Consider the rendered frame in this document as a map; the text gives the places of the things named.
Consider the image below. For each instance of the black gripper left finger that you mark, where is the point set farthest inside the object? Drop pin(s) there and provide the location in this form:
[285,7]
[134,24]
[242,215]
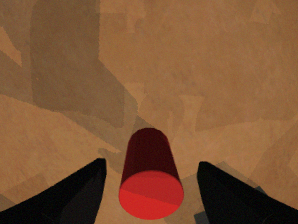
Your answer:
[75,200]

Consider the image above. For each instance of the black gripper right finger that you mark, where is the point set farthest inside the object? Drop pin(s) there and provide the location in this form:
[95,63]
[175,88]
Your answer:
[230,201]

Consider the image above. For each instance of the red marker cap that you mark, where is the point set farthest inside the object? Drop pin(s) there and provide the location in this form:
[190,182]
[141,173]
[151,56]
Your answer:
[150,186]

